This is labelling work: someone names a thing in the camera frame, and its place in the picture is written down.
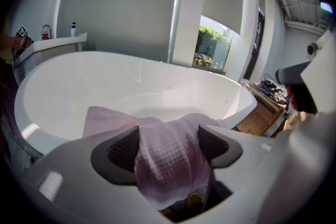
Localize person's right yellow shoe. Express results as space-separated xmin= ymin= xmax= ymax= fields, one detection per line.
xmin=183 ymin=193 xmax=204 ymax=208

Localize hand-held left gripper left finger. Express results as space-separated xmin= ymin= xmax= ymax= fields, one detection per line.
xmin=18 ymin=125 xmax=174 ymax=224

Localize large grey roller blind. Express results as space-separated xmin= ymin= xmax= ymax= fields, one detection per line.
xmin=56 ymin=0 xmax=184 ymax=63

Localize small cardboard box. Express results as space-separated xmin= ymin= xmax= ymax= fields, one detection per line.
xmin=237 ymin=81 xmax=286 ymax=137

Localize pink waffle-weave cloth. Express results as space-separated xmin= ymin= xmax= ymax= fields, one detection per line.
xmin=82 ymin=106 xmax=224 ymax=212

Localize white oval bathtub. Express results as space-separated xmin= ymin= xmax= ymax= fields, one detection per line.
xmin=14 ymin=51 xmax=258 ymax=155

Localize chrome faucet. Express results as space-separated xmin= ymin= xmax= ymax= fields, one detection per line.
xmin=40 ymin=24 xmax=55 ymax=40

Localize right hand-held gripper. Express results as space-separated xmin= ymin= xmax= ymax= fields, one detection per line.
xmin=275 ymin=30 xmax=336 ymax=119

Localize glass window with garden view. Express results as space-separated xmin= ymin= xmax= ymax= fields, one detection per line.
xmin=193 ymin=15 xmax=233 ymax=71

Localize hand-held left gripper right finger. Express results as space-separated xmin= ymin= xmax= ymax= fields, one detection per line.
xmin=181 ymin=125 xmax=323 ymax=224

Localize white vanity cabinet with sink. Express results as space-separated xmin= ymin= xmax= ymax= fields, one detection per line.
xmin=13 ymin=33 xmax=88 ymax=87

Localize black framed window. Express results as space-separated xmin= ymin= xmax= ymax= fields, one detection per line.
xmin=243 ymin=7 xmax=266 ymax=81

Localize narrow grey roller blind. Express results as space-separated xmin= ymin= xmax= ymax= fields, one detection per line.
xmin=257 ymin=0 xmax=266 ymax=17

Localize grey crumpled clothes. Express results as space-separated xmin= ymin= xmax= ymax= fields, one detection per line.
xmin=256 ymin=79 xmax=289 ymax=105

